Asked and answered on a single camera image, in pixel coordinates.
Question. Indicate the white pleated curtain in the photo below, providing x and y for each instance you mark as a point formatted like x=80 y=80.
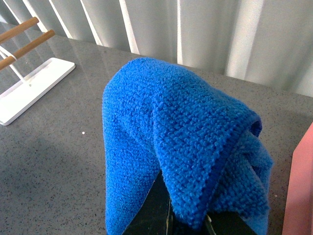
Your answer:
x=268 y=42

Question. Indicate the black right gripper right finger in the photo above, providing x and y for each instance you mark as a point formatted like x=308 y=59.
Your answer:
x=226 y=223

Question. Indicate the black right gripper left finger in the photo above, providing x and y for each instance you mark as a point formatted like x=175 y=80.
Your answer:
x=155 y=216

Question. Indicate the pink box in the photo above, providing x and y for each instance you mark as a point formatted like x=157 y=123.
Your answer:
x=298 y=219

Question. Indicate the white towel rack stand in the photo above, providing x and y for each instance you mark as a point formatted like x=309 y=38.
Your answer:
x=29 y=89

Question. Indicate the blue microfiber cloth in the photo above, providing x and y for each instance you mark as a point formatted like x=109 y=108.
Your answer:
x=162 y=118

